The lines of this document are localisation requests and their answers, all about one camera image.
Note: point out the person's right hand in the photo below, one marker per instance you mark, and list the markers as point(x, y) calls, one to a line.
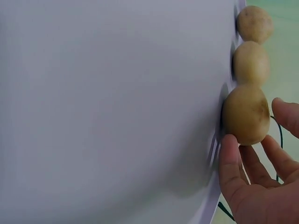
point(261, 200)

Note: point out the yellow potato with dark patch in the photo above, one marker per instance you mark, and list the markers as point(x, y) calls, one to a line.
point(245, 114)

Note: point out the smooth pale yellow potato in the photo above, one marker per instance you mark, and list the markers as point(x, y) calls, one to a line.
point(252, 63)

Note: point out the small speckled yellow potato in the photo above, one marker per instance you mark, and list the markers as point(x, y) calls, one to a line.
point(255, 23)

